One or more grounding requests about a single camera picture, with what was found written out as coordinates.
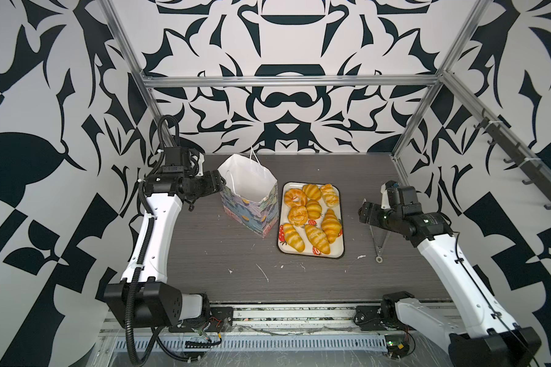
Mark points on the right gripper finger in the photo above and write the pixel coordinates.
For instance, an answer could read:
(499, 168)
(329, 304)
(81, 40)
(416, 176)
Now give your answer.
(377, 237)
(383, 241)

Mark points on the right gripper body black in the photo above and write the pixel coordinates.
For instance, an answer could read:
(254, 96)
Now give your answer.
(380, 216)

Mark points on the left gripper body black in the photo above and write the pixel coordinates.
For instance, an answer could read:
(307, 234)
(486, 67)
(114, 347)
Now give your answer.
(203, 187)

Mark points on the white floral paper bag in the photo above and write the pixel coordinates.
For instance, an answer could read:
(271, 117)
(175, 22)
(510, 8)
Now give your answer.
(250, 195)

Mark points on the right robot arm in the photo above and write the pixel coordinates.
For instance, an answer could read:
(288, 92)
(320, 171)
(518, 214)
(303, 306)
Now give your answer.
(488, 335)

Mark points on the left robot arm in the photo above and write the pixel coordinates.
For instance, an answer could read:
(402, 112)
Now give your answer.
(143, 298)

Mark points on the round bread middle left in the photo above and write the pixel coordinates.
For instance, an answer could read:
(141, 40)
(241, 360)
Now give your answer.
(298, 216)

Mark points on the white strawberry tray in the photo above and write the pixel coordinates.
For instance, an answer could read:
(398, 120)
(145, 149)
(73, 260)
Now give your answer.
(337, 248)

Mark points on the small croissant middle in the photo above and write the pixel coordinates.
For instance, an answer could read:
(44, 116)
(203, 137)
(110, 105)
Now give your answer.
(314, 209)

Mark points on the small circuit board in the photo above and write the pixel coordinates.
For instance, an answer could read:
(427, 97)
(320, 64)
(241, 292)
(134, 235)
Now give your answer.
(399, 347)

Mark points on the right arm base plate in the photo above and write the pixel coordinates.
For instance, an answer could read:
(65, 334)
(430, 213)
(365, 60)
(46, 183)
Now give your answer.
(369, 318)

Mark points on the ring-shaped bread top left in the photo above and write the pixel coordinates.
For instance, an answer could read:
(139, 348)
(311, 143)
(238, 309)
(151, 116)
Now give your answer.
(295, 197)

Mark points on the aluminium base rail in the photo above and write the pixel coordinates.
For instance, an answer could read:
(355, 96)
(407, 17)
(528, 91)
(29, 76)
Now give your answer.
(275, 318)

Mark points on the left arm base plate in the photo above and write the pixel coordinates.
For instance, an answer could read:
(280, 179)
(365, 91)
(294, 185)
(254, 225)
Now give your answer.
(214, 320)

